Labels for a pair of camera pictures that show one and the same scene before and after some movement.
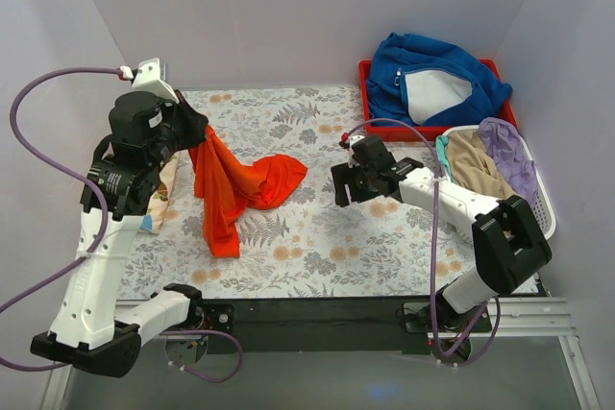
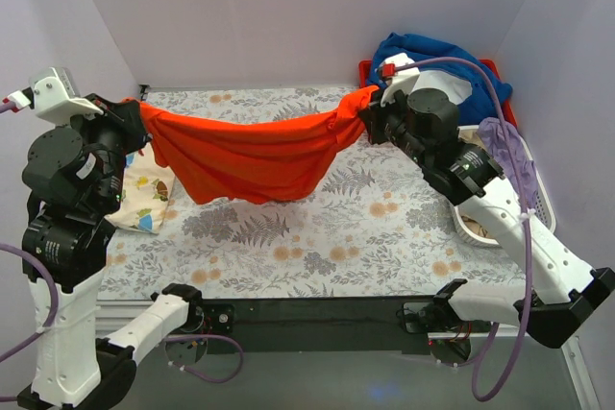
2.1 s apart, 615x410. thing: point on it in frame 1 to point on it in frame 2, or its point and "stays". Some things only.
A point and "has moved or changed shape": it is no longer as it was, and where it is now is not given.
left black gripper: (190, 120) to (130, 117)
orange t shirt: (230, 183) has moved or changed shape
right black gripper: (356, 180) to (376, 118)
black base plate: (378, 325) stays
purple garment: (512, 156) stays
